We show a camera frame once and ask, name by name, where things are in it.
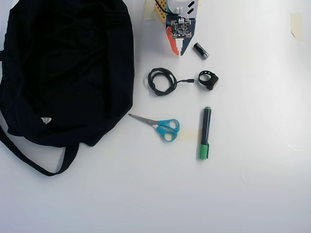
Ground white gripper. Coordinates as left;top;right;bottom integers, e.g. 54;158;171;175
165;0;200;58

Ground black braided USB cable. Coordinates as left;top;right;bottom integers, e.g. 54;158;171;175
147;67;195;97

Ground black fabric tote bag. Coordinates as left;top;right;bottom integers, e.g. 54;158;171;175
0;0;136;177

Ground black AA battery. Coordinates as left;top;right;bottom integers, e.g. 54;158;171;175
193;42;210;60

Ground beige masking tape strip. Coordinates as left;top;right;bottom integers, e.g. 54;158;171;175
141;0;156;21
179;129;200;142
290;13;305;41

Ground green black marker pen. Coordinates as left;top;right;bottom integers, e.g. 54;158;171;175
198;106;213;160

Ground camera circuit board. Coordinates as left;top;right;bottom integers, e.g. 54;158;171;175
170;18;193;39

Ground blue handled scissors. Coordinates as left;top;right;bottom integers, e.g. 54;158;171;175
128;113;181;143

